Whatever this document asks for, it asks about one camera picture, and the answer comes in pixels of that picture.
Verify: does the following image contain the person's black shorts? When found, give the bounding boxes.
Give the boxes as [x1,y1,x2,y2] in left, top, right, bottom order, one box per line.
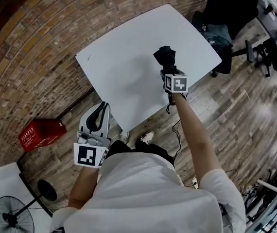
[104,139,175,167]

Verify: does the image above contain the person's white shirt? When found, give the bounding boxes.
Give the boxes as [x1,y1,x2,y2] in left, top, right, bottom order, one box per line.
[49,152,247,233]

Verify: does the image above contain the black umbrella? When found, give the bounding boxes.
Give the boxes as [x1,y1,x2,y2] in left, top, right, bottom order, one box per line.
[153,45,178,115]

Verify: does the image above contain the black standing fan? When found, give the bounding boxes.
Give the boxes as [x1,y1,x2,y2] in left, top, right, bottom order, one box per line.
[0,179,58,233]

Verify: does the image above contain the person's left white shoe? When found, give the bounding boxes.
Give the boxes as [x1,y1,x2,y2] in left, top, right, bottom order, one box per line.
[118,131,130,145]

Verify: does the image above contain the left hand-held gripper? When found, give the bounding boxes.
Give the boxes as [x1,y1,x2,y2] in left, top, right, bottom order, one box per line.
[73,101,111,168]

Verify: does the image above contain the person's right white shoe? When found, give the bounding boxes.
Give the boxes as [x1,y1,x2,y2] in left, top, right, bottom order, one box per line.
[138,130,155,146]

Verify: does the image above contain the black floor cable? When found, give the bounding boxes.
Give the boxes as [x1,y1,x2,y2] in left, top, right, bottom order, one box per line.
[172,118,183,160]

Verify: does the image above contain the black mesh office chair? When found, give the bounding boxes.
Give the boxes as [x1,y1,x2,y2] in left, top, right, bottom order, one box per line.
[252,36,277,78]

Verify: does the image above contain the cluttered white workbench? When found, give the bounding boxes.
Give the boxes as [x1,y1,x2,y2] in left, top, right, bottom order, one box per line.
[246,151,277,233]

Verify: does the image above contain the person's white shoe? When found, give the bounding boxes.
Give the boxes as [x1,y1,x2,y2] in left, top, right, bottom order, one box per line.
[118,131,130,145]
[138,130,155,146]

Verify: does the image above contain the red plastic crate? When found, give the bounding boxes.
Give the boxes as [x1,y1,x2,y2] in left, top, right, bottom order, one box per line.
[18,119,68,153]

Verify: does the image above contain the person's right forearm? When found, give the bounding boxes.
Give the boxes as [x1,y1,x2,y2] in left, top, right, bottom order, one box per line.
[172,93,224,181]

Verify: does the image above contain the person's left forearm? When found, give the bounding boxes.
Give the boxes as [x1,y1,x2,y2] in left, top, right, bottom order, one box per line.
[68,164,101,210]

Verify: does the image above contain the grey-green jacket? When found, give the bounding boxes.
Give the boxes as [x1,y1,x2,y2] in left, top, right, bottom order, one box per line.
[202,24,233,56]

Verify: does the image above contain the white table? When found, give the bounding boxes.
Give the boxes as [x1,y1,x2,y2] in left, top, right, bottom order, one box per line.
[75,4,223,133]

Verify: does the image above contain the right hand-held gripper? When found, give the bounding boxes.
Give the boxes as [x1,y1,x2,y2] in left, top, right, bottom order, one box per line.
[159,68,190,100]

